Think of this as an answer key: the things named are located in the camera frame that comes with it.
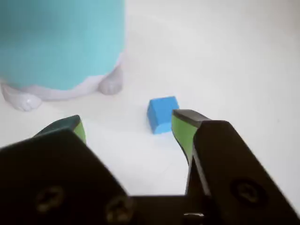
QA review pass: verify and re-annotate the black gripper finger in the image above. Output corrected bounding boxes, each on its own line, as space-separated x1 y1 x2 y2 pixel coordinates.
171 108 300 225
0 114 132 225

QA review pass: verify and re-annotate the teal whale-shaped bin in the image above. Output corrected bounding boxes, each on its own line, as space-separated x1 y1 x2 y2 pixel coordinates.
0 0 128 112

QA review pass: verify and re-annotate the blue lego block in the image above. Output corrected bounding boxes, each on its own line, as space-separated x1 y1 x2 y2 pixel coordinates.
146 96 180 135

